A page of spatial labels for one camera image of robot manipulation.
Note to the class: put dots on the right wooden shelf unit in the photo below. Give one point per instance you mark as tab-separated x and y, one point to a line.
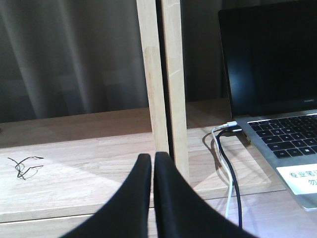
198	101

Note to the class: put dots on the wooden shelf unit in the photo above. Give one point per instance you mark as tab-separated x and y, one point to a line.
56	173
198	101

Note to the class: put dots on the grey curtain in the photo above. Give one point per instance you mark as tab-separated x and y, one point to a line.
69	57

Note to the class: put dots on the grey laptop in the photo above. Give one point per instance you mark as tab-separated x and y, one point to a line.
270	63

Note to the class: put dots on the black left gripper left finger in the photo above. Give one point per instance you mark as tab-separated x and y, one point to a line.
125	215

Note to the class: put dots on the white paper label left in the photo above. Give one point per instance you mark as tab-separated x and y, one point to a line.
301	179

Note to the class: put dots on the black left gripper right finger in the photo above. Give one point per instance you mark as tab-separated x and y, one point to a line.
180	212

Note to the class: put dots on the left wooden shelf unit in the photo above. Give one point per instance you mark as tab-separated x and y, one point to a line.
56	173

